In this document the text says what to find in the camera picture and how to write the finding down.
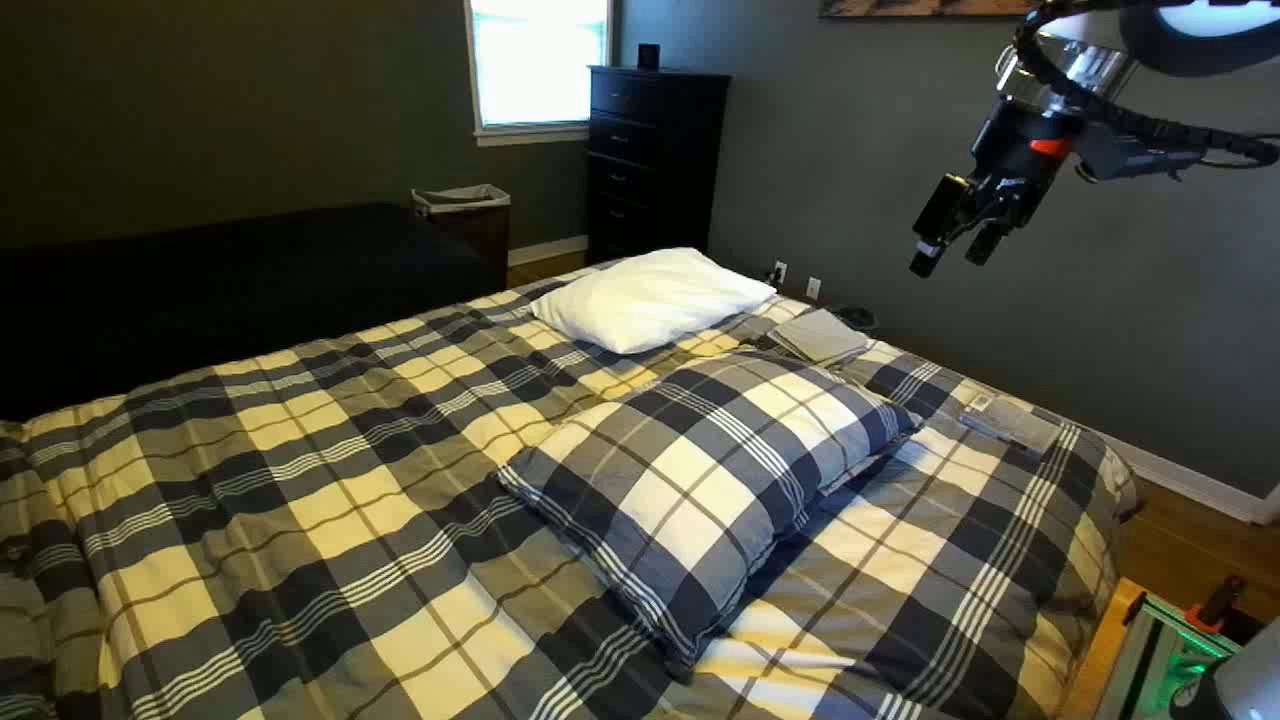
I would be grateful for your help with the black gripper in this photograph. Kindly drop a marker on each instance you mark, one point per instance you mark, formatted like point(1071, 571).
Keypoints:
point(1024, 145)

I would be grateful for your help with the blue white plaid pillow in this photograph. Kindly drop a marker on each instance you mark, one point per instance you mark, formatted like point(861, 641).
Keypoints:
point(705, 480)

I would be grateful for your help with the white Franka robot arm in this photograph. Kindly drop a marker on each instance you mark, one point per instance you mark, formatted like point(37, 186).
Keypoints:
point(1082, 55)

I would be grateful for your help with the grey folded cloth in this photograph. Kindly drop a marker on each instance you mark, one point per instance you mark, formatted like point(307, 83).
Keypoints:
point(816, 338)

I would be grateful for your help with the black dresser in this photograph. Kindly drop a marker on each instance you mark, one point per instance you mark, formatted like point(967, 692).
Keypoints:
point(658, 167)

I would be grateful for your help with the small black box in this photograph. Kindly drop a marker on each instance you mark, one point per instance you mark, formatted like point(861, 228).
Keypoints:
point(651, 59)

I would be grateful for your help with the light wooden board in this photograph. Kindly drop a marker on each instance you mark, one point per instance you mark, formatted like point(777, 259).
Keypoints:
point(1100, 655)

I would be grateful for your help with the bright window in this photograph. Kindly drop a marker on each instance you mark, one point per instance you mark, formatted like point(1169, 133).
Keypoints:
point(543, 62)

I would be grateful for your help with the dark bin with liner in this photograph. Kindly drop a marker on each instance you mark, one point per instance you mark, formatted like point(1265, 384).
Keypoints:
point(463, 223)

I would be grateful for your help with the grey rounded object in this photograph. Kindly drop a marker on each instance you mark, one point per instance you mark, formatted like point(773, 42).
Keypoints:
point(1252, 683)

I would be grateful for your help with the dark sofa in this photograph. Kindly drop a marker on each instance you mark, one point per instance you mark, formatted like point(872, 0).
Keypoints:
point(224, 285)

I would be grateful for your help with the dark wrist camera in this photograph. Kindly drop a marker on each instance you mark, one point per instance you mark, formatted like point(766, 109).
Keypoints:
point(1132, 158)

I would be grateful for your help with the wall picture frame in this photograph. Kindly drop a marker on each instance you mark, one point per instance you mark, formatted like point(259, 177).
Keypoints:
point(922, 8)

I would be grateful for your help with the green white frame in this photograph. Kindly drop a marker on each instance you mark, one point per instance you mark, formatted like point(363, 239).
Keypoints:
point(1172, 663)

